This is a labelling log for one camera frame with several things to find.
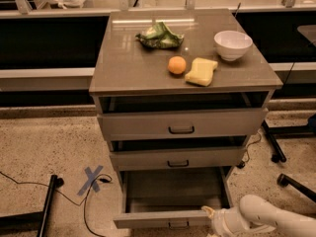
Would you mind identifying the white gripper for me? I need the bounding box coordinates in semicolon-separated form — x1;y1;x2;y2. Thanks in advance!
201;205;250;237

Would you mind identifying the grey drawer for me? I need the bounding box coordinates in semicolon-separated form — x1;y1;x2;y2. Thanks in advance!
110;146;246;171
114;167;233;229
97;109;268;141

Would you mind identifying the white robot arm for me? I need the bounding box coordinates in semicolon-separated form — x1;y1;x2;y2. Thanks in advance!
201;195;316;237

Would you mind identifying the grey drawer cabinet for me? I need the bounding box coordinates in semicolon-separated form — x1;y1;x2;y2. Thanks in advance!
88;8;283;190

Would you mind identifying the black wheeled leg far right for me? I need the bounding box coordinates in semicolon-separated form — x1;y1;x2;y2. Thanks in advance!
276;174;316;202

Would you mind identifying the black stand leg right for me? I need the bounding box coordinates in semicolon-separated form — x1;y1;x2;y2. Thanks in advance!
262;120;316;163

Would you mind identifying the black stand leg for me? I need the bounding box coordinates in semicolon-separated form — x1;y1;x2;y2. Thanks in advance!
262;120;316;163
0;175;64;237

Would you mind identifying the blue tape cross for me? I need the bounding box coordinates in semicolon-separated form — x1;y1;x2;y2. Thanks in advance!
77;165;103;196

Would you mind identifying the yellow sponge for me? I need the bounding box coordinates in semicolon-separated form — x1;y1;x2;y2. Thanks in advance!
185;57;218;87

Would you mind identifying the orange fruit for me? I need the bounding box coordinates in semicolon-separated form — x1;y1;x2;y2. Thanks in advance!
168;56;187;75

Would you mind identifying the white bowl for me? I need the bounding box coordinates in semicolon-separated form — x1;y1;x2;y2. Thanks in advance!
214;31;253;61

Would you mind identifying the black stand leg left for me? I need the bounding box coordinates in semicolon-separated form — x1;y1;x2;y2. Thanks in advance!
0;175;64;237

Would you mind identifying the green chip bag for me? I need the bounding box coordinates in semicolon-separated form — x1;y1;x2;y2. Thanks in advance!
135;22;184;49

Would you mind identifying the black floor cable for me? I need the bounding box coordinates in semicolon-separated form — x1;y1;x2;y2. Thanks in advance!
0;170;114;237

